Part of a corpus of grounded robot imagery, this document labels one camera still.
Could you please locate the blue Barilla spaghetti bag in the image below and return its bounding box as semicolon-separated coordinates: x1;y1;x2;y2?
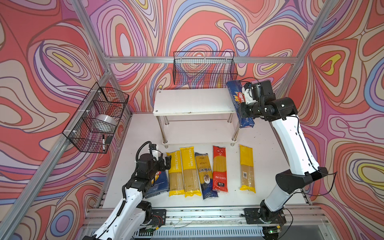
226;80;255;129

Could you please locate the yellow clear spaghetti bag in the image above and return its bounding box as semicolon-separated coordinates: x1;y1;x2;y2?
239;145;256;193

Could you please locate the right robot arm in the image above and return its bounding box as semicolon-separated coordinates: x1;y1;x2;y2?
239;81;329;223

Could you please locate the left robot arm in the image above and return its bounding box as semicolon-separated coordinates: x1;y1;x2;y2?
83;150;172;240

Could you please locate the blue Barilla pasta box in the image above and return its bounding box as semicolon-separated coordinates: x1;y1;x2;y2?
145;171;170;199

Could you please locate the white two-tier shelf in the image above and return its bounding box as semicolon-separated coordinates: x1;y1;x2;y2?
153;88;240;148

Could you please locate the yellow Pastatime bag left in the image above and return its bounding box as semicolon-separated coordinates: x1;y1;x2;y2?
167;150;185;196

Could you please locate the yellow pastatime bag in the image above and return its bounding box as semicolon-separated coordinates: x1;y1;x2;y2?
180;147;202;197
167;150;185;196

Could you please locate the yellow Pastatime bag right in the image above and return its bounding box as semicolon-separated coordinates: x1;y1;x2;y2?
180;147;202;197

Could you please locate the clear blue Ankara spaghetti bag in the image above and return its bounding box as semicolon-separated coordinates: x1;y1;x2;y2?
195;153;218;200

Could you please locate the silver tape roll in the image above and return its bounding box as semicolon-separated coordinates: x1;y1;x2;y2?
96;114;118;126

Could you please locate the red spaghetti bag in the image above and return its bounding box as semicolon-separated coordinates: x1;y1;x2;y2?
213;146;228;193

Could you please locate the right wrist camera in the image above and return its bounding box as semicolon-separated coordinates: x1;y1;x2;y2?
242;83;256;105

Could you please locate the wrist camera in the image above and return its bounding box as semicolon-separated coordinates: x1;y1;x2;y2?
242;83;256;105
149;144;158;152

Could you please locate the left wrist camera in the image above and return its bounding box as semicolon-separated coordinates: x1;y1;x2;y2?
149;144;158;152

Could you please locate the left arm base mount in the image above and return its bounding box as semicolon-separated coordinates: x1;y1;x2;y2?
141;209;167;231

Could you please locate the black wire basket left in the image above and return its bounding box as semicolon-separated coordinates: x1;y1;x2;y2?
63;83;130;154

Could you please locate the black wire basket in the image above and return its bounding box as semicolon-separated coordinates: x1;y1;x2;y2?
63;83;130;154
173;50;238;89

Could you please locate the black wire basket back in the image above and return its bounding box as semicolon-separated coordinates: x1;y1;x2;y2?
173;50;238;89

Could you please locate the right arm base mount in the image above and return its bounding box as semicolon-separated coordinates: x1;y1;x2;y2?
241;207;287;225

